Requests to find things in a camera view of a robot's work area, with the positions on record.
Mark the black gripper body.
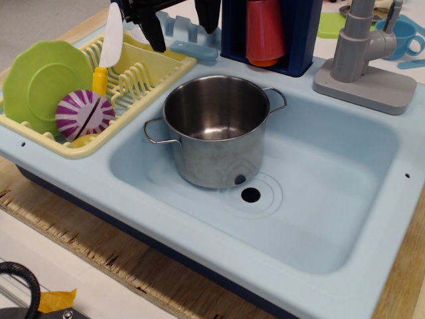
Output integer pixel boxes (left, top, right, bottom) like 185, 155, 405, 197
119, 0, 184, 23

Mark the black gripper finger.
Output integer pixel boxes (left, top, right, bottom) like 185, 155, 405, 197
134, 10, 166, 53
195, 0, 221, 34

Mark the white spoon blue handle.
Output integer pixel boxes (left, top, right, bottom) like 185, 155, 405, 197
130, 28, 218, 60

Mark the yellow dish rack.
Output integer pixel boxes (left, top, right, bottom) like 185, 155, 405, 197
1, 31, 197, 159

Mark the stainless steel pot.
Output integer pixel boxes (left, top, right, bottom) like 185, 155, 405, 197
160, 75, 288, 189

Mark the red plastic cup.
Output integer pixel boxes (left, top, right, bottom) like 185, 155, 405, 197
246, 0, 287, 60

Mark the orange plastic cup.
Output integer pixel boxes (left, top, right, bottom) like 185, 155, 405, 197
248, 58, 279, 67

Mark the dark blue cup holder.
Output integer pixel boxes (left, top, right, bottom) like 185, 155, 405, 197
221, 0, 323, 77

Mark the purple white toy onion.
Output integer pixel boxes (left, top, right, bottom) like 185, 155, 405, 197
55, 90, 116, 142

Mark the green plastic plate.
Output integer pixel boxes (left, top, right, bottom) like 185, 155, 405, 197
3, 41, 92, 136

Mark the green plastic board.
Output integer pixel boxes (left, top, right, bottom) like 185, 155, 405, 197
317, 13, 345, 39

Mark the yellow toy piece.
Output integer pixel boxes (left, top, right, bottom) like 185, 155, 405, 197
71, 134, 98, 148

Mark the grey toy faucet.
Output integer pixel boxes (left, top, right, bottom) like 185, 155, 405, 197
313, 1, 417, 115

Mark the blue plastic mug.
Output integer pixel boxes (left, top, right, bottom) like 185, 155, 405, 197
381, 20, 424, 60

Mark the light blue toy sink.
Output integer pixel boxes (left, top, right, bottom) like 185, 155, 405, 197
1, 58, 424, 318

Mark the yellow tape piece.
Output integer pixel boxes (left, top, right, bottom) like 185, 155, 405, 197
38, 288, 77, 314

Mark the white knife yellow handle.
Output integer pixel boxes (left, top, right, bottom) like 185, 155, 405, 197
92, 2, 124, 96

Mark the blue utensil handle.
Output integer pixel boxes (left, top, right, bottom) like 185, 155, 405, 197
397, 58, 425, 70

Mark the black cable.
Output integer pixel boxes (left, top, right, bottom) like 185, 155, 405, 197
0, 261, 41, 319

